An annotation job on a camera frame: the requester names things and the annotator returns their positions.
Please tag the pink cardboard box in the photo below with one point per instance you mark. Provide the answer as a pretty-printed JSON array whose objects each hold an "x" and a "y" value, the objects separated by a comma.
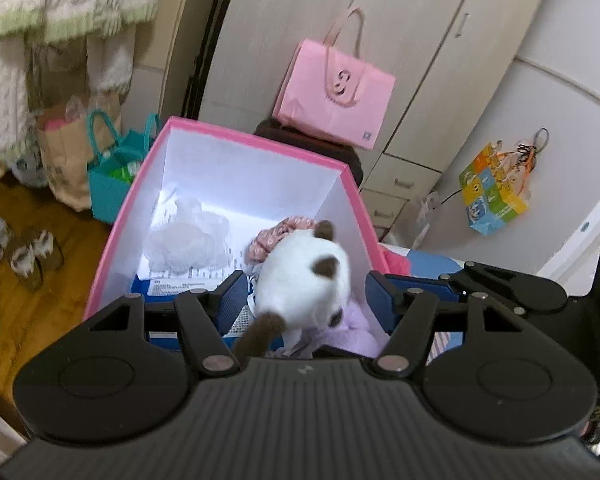
[{"x": 240, "y": 170}]

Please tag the clear plastic bag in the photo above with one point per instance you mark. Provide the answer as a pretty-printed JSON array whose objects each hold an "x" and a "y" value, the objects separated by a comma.
[{"x": 425, "y": 220}]

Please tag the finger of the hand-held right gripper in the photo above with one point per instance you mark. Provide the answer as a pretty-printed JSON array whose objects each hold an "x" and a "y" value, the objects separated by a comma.
[{"x": 500, "y": 282}]

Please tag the pink knitted scrunchie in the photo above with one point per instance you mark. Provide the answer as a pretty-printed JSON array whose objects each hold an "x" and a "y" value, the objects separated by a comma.
[{"x": 270, "y": 240}]

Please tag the black chair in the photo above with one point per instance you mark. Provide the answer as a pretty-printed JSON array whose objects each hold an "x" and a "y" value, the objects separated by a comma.
[{"x": 290, "y": 135}]

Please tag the cream knitted cardigan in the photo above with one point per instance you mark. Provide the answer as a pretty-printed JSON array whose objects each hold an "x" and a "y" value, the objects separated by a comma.
[{"x": 70, "y": 0}]

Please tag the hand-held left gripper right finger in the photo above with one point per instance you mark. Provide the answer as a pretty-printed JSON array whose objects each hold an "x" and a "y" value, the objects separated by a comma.
[{"x": 380, "y": 300}]

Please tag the colourful gift bag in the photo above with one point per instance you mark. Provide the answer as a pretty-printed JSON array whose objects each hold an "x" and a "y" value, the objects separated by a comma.
[{"x": 490, "y": 195}]

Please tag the teal plastic basket bag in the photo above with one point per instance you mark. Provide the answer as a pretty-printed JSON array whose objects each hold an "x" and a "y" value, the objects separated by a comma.
[{"x": 107, "y": 195}]

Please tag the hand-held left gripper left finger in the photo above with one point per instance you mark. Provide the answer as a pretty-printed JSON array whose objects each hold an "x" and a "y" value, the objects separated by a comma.
[{"x": 232, "y": 300}]

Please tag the white plush cat toy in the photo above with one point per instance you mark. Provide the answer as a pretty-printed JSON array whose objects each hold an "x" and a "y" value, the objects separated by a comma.
[{"x": 300, "y": 280}]

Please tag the pink tote bag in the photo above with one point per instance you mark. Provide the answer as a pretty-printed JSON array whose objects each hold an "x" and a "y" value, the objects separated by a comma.
[{"x": 330, "y": 100}]

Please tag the brown paper bag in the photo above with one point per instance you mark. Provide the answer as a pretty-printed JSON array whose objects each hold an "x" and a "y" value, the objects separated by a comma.
[{"x": 65, "y": 160}]

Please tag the blue wipes packet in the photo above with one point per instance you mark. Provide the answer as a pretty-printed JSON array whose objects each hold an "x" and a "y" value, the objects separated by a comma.
[{"x": 190, "y": 285}]

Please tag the purple fluffy plush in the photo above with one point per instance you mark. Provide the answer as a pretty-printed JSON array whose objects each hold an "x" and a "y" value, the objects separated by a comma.
[{"x": 352, "y": 332}]

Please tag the beige wardrobe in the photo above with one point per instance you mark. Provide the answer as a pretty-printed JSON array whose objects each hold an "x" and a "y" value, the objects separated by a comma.
[{"x": 420, "y": 20}]

